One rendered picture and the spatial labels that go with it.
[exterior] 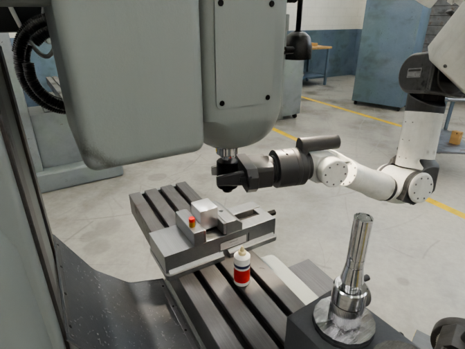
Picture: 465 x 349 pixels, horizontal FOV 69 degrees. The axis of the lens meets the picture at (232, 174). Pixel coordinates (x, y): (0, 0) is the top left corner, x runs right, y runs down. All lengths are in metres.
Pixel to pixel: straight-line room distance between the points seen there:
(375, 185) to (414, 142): 0.15
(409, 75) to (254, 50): 0.50
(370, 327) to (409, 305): 1.82
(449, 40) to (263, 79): 0.39
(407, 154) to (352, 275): 0.53
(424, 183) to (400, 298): 1.52
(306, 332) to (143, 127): 0.38
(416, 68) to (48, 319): 0.91
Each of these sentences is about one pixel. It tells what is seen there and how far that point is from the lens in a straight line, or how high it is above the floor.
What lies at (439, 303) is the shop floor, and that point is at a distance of 2.48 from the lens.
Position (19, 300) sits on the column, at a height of 1.22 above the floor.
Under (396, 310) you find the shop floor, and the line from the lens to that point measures 2.32.
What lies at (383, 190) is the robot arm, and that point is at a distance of 0.92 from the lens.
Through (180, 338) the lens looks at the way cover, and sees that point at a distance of 0.88.
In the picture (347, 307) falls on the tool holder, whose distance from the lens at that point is 0.53.
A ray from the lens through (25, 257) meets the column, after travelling 0.52.
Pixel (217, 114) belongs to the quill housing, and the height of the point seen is 1.40.
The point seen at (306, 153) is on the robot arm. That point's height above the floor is 1.27.
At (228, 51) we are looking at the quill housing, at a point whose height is 1.50.
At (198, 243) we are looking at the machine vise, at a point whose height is 1.01.
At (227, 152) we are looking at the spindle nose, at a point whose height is 1.29.
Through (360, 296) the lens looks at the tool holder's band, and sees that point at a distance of 0.52.
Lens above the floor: 1.55
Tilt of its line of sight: 25 degrees down
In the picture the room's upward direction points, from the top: straight up
